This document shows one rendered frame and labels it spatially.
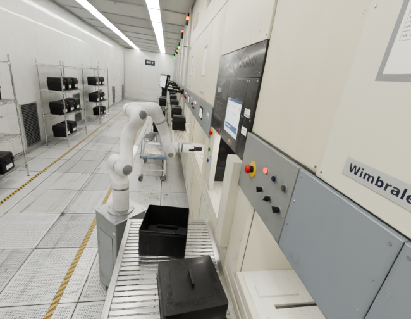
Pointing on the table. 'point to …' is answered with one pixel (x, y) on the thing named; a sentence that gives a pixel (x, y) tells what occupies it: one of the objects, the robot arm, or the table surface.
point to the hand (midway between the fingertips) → (199, 149)
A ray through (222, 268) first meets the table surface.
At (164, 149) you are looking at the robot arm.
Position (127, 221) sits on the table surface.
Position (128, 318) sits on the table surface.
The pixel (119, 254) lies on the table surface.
